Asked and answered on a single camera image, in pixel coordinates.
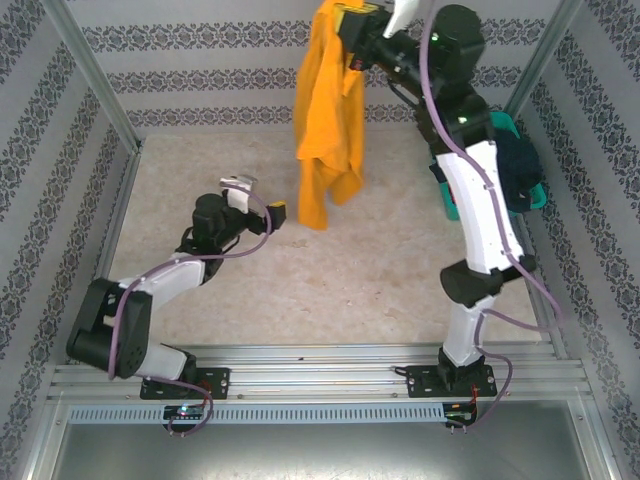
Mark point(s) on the teal plastic basket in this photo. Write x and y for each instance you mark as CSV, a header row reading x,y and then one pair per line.
x,y
505,122

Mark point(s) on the grey metal front panel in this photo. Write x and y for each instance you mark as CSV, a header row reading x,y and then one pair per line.
x,y
320,452

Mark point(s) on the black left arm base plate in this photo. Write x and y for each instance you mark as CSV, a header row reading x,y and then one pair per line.
x,y
215,382

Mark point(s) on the aluminium corner post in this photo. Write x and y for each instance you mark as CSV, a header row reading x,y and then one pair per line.
x,y
540,55
87,65

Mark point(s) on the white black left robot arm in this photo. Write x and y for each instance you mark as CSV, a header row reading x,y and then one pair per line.
x,y
170,277

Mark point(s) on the navy t-shirt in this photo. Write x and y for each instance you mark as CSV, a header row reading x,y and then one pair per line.
x,y
520,160

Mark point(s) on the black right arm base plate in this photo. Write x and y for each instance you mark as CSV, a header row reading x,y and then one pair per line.
x,y
420,382

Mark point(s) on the yellow printed t-shirt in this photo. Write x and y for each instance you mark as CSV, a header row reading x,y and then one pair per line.
x,y
325,115

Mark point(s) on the aluminium mounting rail frame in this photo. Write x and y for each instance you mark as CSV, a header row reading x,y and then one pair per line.
x,y
320,370

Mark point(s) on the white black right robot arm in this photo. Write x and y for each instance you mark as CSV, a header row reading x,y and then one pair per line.
x,y
475,210

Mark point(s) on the aluminium side rail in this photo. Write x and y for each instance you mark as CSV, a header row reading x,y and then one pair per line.
x,y
117,210
542,310

